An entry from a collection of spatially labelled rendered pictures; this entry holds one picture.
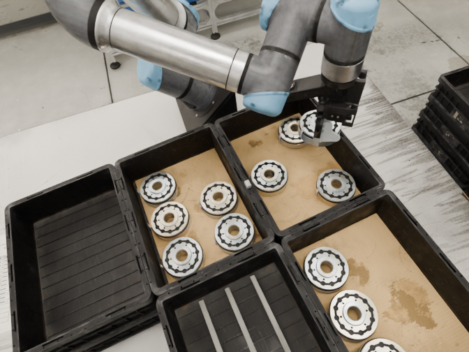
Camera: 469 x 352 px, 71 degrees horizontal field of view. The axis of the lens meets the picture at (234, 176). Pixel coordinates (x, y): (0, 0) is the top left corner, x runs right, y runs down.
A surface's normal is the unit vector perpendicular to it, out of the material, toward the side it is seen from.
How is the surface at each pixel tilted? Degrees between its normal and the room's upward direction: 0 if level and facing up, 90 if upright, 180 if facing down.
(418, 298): 0
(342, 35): 90
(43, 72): 0
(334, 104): 0
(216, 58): 34
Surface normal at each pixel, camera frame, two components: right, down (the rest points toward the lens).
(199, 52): -0.01, 0.04
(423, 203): -0.10, -0.52
